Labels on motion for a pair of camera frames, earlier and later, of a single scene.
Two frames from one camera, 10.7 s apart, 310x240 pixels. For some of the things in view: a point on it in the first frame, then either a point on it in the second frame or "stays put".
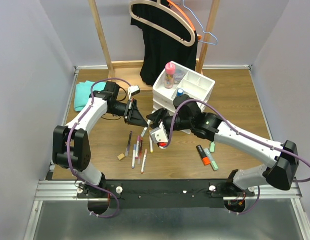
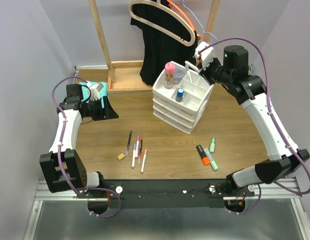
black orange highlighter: (205, 159) stays put
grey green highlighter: (213, 163) stays put
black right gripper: (161, 113) -> (205, 71)
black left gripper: (132, 115) -> (107, 112)
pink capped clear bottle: (170, 67) stays put
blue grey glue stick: (180, 92) stays put
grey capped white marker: (145, 127) -> (193, 67)
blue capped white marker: (133, 156) stays put
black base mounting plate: (166, 193) stays put
